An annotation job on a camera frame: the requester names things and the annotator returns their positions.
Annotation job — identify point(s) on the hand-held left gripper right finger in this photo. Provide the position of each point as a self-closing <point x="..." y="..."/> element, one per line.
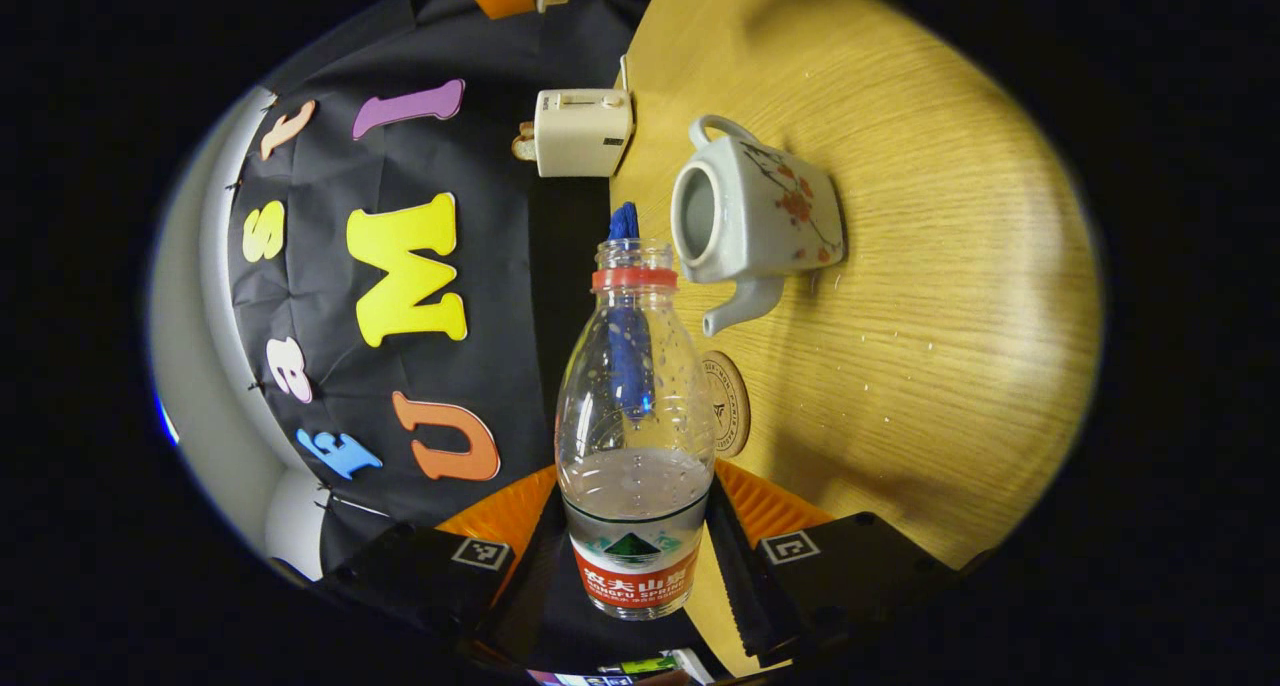
<point x="745" y="596"/>

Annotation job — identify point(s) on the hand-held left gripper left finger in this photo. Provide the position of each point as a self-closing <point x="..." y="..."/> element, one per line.
<point x="525" y="606"/>

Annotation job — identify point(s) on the clear plastic water bottle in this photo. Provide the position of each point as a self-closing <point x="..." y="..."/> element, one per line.
<point x="635" y="566"/>

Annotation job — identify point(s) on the round cork coaster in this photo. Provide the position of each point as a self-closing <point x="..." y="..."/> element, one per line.
<point x="728" y="406"/>

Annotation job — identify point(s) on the white floral teacup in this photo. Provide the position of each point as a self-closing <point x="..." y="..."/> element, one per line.
<point x="770" y="236"/>

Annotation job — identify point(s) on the bread slice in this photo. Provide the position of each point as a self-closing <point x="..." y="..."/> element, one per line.
<point x="524" y="143"/>

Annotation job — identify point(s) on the white toaster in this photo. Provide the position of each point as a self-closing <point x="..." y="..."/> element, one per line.
<point x="583" y="131"/>

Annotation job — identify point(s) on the blue towel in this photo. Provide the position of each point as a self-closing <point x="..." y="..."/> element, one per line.
<point x="625" y="221"/>

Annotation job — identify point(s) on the black backdrop cloth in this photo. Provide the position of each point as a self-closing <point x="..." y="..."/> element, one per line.
<point x="500" y="266"/>

